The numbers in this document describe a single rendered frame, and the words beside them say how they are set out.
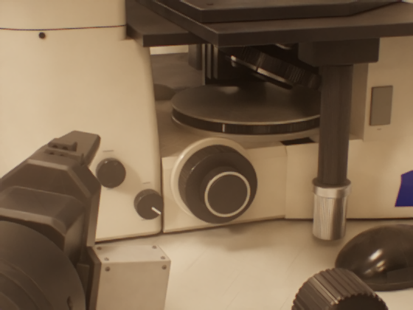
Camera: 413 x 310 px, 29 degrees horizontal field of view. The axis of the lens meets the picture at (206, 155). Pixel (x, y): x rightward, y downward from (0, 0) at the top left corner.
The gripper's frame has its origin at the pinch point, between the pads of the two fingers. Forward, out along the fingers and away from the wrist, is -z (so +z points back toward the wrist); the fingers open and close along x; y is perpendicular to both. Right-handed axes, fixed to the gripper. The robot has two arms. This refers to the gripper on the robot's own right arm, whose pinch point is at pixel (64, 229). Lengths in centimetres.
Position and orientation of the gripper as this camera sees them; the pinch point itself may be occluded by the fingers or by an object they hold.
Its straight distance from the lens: 53.0
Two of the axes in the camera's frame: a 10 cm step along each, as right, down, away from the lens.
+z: -1.2, 2.5, -9.6
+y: -9.8, -1.8, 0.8
